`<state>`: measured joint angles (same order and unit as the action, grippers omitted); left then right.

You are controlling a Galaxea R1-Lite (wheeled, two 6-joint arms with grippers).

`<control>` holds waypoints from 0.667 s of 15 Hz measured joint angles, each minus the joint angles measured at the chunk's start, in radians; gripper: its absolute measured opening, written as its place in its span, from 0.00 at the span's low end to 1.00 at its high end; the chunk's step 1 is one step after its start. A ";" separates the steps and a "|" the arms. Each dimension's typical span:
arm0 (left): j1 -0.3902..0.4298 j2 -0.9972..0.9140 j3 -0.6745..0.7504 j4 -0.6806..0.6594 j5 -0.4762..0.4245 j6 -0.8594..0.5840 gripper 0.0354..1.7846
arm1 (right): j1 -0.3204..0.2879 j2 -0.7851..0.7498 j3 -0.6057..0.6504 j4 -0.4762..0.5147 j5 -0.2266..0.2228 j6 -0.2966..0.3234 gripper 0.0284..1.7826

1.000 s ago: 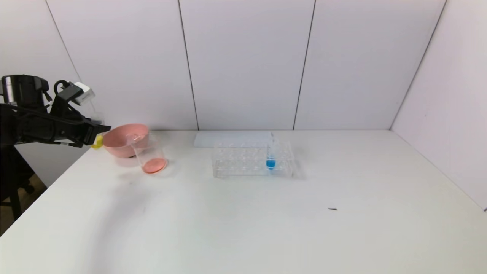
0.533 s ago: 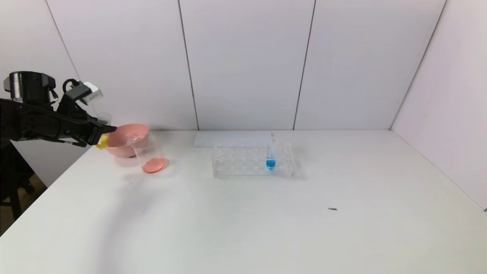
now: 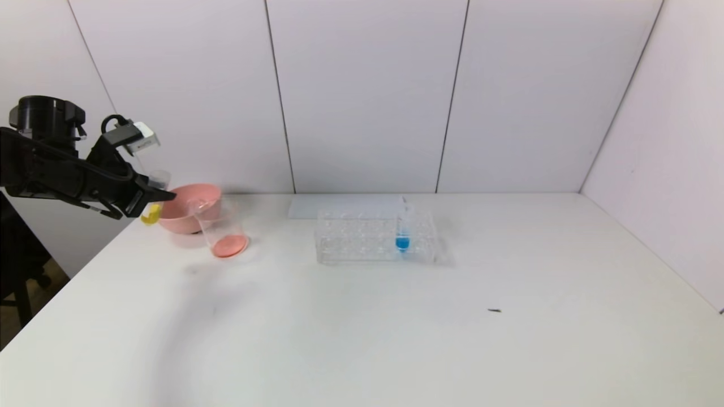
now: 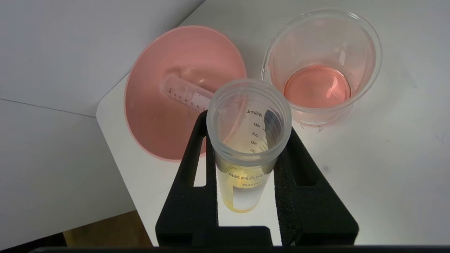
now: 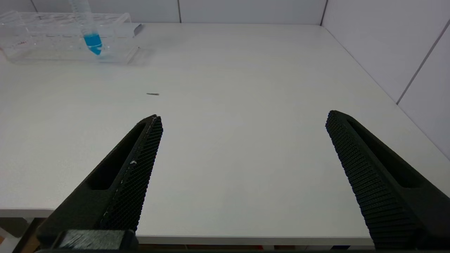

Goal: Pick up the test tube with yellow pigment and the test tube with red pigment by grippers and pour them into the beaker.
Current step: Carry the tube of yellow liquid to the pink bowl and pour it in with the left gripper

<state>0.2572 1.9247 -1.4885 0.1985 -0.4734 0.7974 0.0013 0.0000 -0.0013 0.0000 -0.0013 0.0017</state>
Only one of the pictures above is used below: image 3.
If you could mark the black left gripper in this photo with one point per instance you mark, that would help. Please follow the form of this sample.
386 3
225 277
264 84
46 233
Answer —
136 198

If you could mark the test tube with yellow pigment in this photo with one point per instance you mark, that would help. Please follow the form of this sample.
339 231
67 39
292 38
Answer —
151 216

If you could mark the orange and black left arm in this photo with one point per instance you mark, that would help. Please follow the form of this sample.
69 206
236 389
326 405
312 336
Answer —
39 164

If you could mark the clear glass beaker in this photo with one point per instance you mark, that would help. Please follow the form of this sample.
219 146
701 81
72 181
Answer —
229 240

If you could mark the clear plastic test tube rack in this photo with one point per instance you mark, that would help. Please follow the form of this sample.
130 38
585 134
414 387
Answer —
350 243

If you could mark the test tube with blue pigment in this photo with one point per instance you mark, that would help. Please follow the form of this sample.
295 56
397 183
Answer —
402 243

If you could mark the pink bowl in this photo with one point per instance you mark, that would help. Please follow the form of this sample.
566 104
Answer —
186 217

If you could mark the white paper sheet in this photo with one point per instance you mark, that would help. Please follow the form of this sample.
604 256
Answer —
305 208

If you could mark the black background furniture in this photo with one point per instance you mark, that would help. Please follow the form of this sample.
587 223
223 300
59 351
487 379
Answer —
22 254

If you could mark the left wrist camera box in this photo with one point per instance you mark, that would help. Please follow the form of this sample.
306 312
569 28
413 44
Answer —
141 137

